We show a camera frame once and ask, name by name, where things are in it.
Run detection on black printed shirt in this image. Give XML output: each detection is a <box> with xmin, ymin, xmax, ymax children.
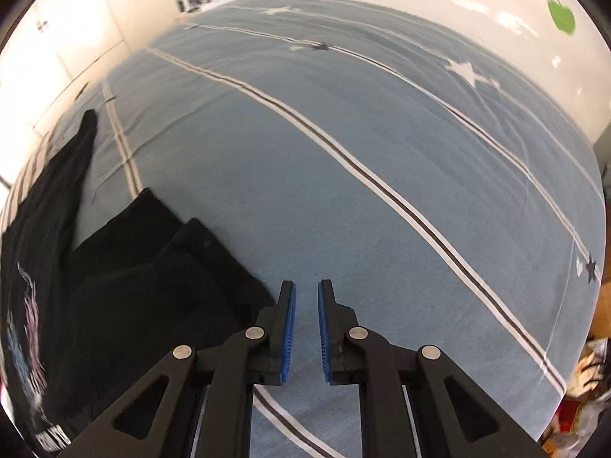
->
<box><xmin>0</xmin><ymin>109</ymin><xmax>101</xmax><ymax>456</ymax></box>

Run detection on colourful plastic bags pile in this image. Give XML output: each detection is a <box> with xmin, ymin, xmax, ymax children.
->
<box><xmin>541</xmin><ymin>334</ymin><xmax>611</xmax><ymax>454</ymax></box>

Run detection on striped star print duvet cover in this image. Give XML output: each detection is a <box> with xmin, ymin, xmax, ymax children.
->
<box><xmin>0</xmin><ymin>0</ymin><xmax>605</xmax><ymax>458</ymax></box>

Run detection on green apple wall sticker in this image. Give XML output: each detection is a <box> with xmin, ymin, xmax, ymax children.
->
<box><xmin>546</xmin><ymin>0</ymin><xmax>577</xmax><ymax>36</ymax></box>

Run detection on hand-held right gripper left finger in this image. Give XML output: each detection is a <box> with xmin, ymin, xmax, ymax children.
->
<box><xmin>56</xmin><ymin>281</ymin><xmax>297</xmax><ymax>458</ymax></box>

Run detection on black pants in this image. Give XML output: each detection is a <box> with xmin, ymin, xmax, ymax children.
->
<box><xmin>48</xmin><ymin>187</ymin><xmax>276</xmax><ymax>440</ymax></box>

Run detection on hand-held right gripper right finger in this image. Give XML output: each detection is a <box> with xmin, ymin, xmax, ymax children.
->
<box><xmin>317</xmin><ymin>279</ymin><xmax>550</xmax><ymax>458</ymax></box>

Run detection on white wardrobe doors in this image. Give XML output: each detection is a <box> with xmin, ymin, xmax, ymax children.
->
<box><xmin>0</xmin><ymin>0</ymin><xmax>168</xmax><ymax>187</ymax></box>

